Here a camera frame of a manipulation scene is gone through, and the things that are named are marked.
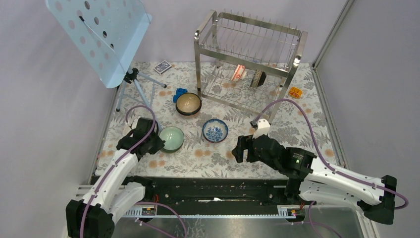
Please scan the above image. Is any light green celadon bowl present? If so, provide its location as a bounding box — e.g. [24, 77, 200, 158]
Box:
[159, 126, 184, 153]

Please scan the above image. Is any blue white patterned bowl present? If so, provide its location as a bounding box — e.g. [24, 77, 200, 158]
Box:
[202, 119, 229, 143]

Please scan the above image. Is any stainless steel dish rack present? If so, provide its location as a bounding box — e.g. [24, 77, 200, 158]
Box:
[194, 10, 308, 121]

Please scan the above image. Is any orange white bowl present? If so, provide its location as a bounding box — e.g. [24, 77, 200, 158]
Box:
[123, 119, 138, 135]

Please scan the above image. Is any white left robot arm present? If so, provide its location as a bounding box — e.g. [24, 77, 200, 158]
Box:
[65, 118, 164, 238]

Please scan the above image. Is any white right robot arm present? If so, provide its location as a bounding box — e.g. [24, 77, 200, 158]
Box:
[232, 135, 397, 225]

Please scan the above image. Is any dark striped bowl in rack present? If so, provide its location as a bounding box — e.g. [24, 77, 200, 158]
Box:
[250, 70, 266, 88]

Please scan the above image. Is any floral patterned table mat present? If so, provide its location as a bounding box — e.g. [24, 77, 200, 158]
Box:
[95, 61, 345, 180]

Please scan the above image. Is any blue plastic toy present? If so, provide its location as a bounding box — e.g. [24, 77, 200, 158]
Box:
[172, 88, 188, 103]

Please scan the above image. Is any orange small toy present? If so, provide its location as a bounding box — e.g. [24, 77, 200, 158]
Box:
[288, 87, 303, 99]

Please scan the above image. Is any orange patterned bowl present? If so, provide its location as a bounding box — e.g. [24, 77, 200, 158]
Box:
[231, 64, 247, 82]

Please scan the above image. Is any blue playing card box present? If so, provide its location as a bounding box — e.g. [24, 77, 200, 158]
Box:
[154, 60, 172, 75]

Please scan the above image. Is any light blue perforated music stand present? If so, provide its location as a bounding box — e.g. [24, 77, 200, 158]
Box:
[45, 0, 158, 107]

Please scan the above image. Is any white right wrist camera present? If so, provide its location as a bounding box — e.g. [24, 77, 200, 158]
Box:
[250, 119, 270, 139]

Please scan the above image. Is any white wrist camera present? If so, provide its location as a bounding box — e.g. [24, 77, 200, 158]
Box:
[127, 117, 141, 130]
[250, 119, 270, 139]

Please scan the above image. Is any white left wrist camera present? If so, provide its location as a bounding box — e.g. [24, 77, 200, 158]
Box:
[127, 117, 141, 130]

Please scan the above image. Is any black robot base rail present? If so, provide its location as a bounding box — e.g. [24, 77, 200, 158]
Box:
[120, 176, 306, 216]

